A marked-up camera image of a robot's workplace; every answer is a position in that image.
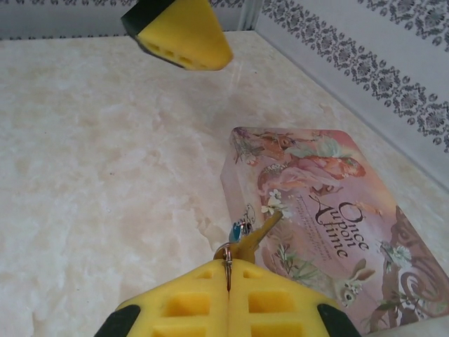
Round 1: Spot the pink illustrated tin box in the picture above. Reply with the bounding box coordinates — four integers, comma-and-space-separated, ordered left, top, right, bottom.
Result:
220, 126, 449, 335

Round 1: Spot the aluminium frame corner post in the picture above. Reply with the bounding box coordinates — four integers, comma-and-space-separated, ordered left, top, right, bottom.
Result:
241, 0, 262, 33

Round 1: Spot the silver key ring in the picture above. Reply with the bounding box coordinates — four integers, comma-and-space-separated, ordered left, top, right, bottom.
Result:
213, 242, 235, 293

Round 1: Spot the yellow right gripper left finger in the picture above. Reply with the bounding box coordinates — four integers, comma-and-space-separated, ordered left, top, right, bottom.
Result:
94, 259, 230, 337

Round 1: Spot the small blue padlock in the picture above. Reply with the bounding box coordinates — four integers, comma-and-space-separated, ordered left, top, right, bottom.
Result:
227, 218, 254, 246

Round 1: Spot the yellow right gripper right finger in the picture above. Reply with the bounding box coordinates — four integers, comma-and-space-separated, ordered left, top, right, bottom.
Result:
227, 259, 363, 337

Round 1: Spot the brass key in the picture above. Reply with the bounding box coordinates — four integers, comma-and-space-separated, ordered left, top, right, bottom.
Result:
237, 209, 283, 263

